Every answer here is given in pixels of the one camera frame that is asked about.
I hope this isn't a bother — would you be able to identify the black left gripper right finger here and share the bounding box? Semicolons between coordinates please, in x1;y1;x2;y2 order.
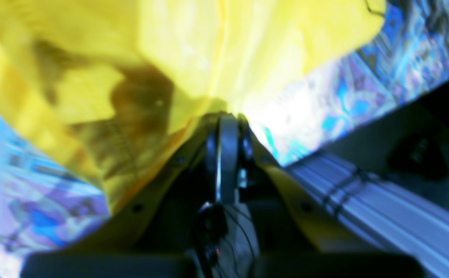
220;113;376;254

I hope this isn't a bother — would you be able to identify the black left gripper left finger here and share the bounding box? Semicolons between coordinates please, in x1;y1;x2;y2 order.
66;112;221;252

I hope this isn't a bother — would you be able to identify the yellow orange T-shirt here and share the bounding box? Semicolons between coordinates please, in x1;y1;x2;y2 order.
0;0;388;210

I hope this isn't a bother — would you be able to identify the patterned blue tile tablecloth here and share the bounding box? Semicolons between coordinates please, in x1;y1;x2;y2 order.
0;0;449;278

